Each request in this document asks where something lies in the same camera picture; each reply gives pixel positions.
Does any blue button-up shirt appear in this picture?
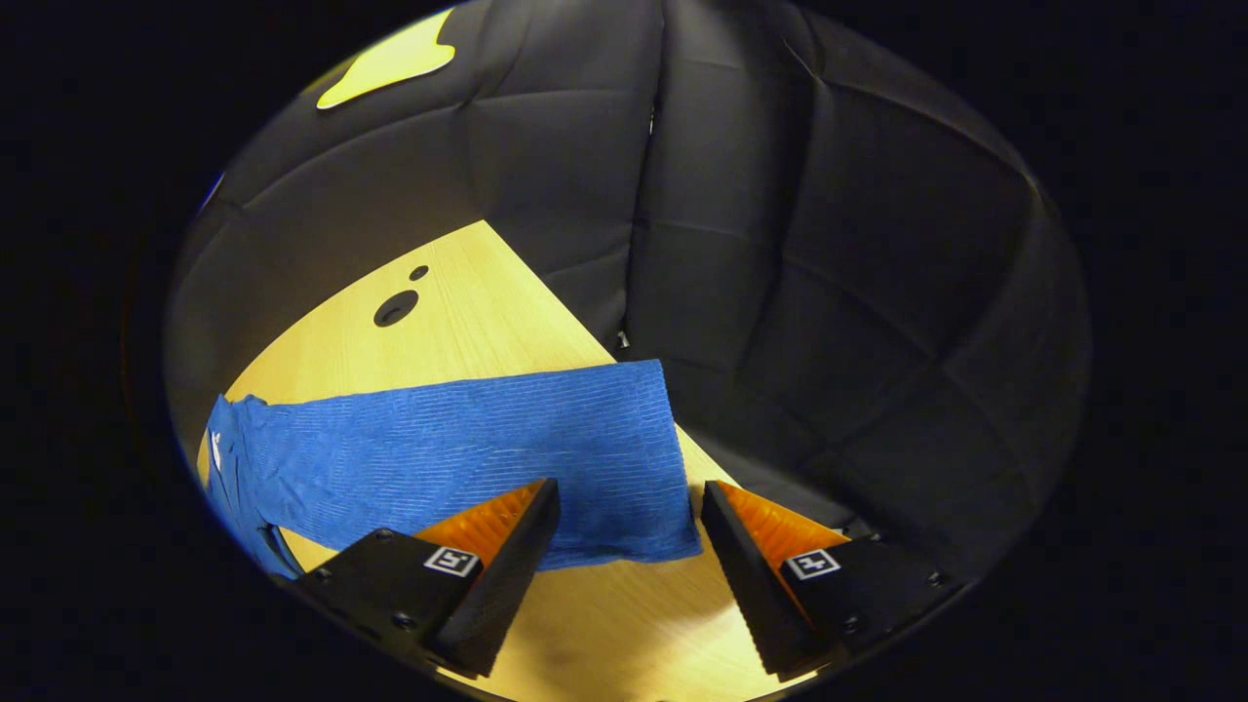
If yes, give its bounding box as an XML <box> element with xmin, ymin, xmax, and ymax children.
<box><xmin>200</xmin><ymin>359</ymin><xmax>705</xmax><ymax>581</ymax></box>

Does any black backdrop cloth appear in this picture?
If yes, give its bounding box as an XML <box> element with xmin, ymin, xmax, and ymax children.
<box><xmin>164</xmin><ymin>0</ymin><xmax>1093</xmax><ymax>586</ymax></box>

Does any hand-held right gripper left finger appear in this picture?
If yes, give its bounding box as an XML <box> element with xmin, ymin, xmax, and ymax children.
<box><xmin>292</xmin><ymin>478</ymin><xmax>562</xmax><ymax>679</ymax></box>

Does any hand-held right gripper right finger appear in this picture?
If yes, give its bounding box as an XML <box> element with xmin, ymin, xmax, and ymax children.
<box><xmin>700</xmin><ymin>480</ymin><xmax>966</xmax><ymax>682</ymax></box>

